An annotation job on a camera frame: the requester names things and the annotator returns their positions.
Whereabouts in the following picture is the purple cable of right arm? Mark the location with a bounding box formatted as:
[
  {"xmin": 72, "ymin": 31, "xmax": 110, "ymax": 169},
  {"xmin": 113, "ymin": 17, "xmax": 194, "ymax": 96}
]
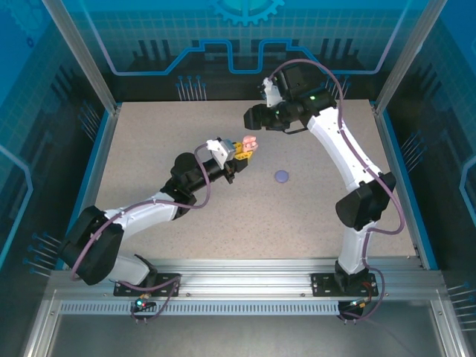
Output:
[{"xmin": 269, "ymin": 59, "xmax": 406, "ymax": 324}]

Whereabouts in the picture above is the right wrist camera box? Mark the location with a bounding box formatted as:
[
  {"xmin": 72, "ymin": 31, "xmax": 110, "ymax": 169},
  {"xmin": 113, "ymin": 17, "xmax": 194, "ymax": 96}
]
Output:
[{"xmin": 257, "ymin": 77, "xmax": 284, "ymax": 109}]

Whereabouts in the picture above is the small connector with LEDs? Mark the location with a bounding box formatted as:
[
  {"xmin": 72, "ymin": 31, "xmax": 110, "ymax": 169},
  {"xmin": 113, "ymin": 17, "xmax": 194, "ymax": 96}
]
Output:
[
  {"xmin": 130, "ymin": 295, "xmax": 157, "ymax": 313},
  {"xmin": 340, "ymin": 297, "xmax": 373, "ymax": 312}
]

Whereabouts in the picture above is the black base plate left arm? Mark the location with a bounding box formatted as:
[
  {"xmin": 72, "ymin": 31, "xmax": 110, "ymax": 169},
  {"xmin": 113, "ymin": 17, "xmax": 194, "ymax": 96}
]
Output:
[{"xmin": 113, "ymin": 273, "xmax": 182, "ymax": 298}]

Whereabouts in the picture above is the slotted metal cable duct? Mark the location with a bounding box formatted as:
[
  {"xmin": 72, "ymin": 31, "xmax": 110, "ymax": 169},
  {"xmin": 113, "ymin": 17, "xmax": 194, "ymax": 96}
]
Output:
[{"xmin": 59, "ymin": 301, "xmax": 341, "ymax": 314}]

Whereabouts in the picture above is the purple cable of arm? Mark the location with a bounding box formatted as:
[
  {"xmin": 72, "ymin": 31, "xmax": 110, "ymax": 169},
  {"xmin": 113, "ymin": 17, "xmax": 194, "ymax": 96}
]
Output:
[
  {"xmin": 69, "ymin": 144, "xmax": 213, "ymax": 324},
  {"xmin": 269, "ymin": 59, "xmax": 406, "ymax": 324}
]

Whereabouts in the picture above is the black base plate right arm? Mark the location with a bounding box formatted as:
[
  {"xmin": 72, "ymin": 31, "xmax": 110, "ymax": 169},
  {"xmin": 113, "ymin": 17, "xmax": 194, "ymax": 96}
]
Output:
[{"xmin": 310, "ymin": 273, "xmax": 379, "ymax": 298}]

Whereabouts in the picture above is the aluminium side rail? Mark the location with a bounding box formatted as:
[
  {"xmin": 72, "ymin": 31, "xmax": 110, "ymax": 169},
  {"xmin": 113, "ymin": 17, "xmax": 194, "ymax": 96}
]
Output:
[
  {"xmin": 371, "ymin": 100, "xmax": 440, "ymax": 271},
  {"xmin": 55, "ymin": 106, "xmax": 122, "ymax": 271}
]

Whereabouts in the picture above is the grey metal sheet panel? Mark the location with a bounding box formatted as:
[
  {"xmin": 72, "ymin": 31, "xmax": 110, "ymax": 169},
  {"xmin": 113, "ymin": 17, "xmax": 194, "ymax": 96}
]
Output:
[{"xmin": 48, "ymin": 312, "xmax": 447, "ymax": 357}]

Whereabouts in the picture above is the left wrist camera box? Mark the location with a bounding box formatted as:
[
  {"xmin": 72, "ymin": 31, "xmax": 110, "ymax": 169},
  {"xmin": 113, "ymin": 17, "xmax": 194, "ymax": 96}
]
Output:
[{"xmin": 205, "ymin": 137, "xmax": 239, "ymax": 169}]

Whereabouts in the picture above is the aluminium mounting rail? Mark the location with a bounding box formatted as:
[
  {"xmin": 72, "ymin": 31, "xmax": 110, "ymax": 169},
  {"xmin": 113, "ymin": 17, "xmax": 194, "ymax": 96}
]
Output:
[{"xmin": 48, "ymin": 258, "xmax": 446, "ymax": 300}]

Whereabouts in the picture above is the aluminium frame post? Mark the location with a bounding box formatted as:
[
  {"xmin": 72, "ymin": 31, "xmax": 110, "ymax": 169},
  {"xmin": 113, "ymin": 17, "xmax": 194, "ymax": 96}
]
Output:
[
  {"xmin": 41, "ymin": 0, "xmax": 122, "ymax": 115},
  {"xmin": 373, "ymin": 0, "xmax": 449, "ymax": 115}
]

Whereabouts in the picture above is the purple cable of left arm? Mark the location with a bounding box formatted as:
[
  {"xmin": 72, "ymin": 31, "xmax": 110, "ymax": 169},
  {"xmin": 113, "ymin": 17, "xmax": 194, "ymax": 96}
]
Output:
[{"xmin": 69, "ymin": 144, "xmax": 213, "ymax": 324}]

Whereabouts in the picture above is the pink earbud charging case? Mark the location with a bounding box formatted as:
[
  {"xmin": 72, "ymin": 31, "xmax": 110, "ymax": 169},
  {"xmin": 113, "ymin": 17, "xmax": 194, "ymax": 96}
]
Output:
[{"xmin": 241, "ymin": 134, "xmax": 260, "ymax": 153}]

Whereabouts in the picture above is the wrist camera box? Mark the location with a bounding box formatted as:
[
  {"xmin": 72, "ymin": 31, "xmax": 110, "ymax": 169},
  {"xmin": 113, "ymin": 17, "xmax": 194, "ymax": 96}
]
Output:
[
  {"xmin": 205, "ymin": 137, "xmax": 239, "ymax": 169},
  {"xmin": 257, "ymin": 77, "xmax": 284, "ymax": 109}
]

